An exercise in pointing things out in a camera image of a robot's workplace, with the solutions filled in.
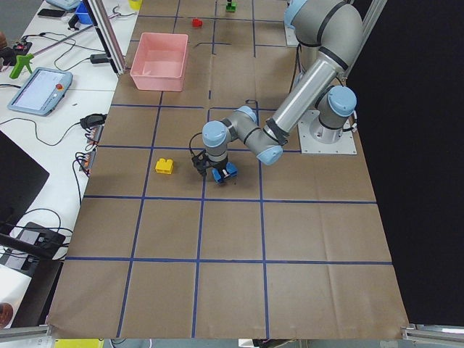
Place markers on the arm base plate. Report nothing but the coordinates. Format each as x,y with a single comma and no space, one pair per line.
292,30
316,139

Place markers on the yellow toy block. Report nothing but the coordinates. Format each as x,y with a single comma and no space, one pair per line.
164,166

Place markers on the pink plastic box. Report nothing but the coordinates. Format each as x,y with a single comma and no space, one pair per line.
160,62

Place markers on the aluminium frame post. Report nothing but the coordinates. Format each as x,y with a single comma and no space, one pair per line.
101,22

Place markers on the blue storage bin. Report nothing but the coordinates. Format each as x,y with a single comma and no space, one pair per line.
82,14

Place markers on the green toy block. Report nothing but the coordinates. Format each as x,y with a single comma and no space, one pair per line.
231,6

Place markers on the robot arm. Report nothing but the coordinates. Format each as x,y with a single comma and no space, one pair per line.
335,29

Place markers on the teach pendant tablet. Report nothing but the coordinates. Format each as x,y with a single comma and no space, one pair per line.
41,92

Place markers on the green plastic gun tool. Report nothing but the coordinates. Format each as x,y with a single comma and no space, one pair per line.
22,61

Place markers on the red toy block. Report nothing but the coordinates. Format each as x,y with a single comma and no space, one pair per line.
196,23

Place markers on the black smartphone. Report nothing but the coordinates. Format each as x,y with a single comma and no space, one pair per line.
51,13

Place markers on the blue toy block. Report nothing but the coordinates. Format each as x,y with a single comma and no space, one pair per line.
232,169

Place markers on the black power adapter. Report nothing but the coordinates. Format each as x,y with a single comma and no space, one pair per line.
98,59

